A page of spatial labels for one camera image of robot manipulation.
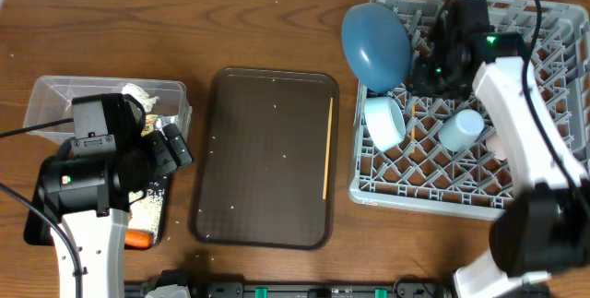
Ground yellow green snack wrapper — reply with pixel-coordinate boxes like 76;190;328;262
141;114;159;136

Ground white tissue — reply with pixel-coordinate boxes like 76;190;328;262
122;83;159;113

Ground white rice pile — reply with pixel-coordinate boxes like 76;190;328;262
128;177;168;241

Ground large blue plate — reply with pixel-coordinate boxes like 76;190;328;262
341;3;412;93

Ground light blue cup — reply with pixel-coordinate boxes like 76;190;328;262
438;109;485;152

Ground orange carrot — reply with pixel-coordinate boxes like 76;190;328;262
124;230;153;249

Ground wooden chopstick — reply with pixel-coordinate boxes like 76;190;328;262
322;98;334;200
410;104;416;142

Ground pink cup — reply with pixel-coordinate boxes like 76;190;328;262
485;132;507;161

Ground light blue bowl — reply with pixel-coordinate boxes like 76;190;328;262
364;97;406;151

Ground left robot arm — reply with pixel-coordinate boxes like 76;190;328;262
37;93;193;297

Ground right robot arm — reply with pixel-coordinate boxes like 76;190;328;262
410;8;589;297

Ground grey dishwasher rack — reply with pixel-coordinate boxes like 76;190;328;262
348;2;589;221

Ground brown serving tray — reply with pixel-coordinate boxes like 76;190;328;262
189;67;339;251

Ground clear plastic bin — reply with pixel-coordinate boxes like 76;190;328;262
23;76;192;155

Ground black plastic tray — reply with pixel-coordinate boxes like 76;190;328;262
23;155;171;250

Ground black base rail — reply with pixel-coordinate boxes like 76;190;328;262
124;269;455;298

